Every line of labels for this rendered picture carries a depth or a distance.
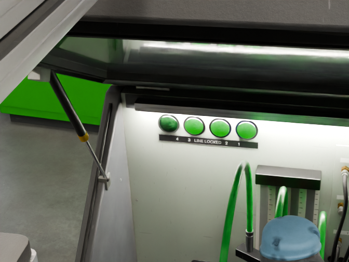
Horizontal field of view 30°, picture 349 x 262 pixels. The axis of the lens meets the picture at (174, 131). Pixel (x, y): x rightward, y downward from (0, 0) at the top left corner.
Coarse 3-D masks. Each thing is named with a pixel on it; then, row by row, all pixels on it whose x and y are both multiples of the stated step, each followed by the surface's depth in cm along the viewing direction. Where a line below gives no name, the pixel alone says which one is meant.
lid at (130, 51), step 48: (144, 0) 50; (192, 0) 50; (240, 0) 49; (288, 0) 48; (336, 0) 47; (96, 48) 88; (144, 48) 83; (192, 48) 79; (240, 48) 75; (288, 48) 72; (336, 48) 56; (336, 96) 128
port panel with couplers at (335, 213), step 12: (336, 156) 143; (348, 156) 143; (336, 168) 145; (348, 168) 144; (336, 180) 146; (348, 180) 146; (336, 192) 148; (348, 192) 147; (336, 204) 149; (348, 204) 149; (336, 216) 151; (348, 216) 150; (336, 228) 153; (348, 228) 152; (348, 240) 154
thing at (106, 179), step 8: (56, 80) 116; (56, 88) 117; (64, 96) 119; (64, 104) 121; (72, 112) 123; (72, 120) 125; (80, 128) 127; (80, 136) 129; (88, 136) 131; (88, 144) 132; (96, 160) 137; (104, 176) 142
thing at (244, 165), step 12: (240, 168) 123; (240, 180) 121; (228, 204) 116; (252, 204) 145; (228, 216) 115; (252, 216) 147; (228, 228) 114; (252, 228) 149; (228, 240) 113; (228, 252) 113
